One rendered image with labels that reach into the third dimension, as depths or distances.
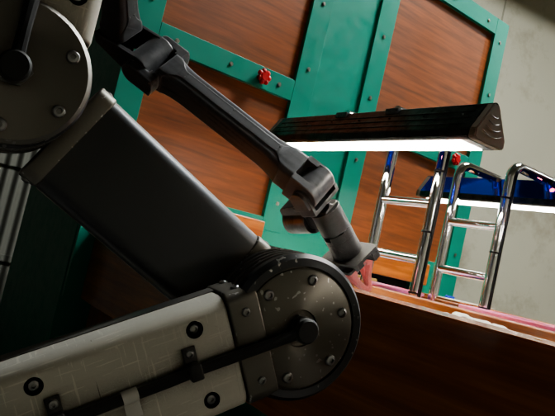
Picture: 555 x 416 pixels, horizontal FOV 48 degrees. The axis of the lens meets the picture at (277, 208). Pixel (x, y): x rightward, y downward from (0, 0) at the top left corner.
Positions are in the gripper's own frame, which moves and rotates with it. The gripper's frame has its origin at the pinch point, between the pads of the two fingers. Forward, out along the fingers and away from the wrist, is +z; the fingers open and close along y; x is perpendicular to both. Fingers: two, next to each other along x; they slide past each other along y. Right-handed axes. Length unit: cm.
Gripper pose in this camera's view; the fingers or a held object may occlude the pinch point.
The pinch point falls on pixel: (367, 288)
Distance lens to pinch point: 122.8
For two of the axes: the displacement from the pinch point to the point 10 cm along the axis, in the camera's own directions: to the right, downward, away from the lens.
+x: -6.8, 6.0, -4.3
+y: -5.8, -0.7, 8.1
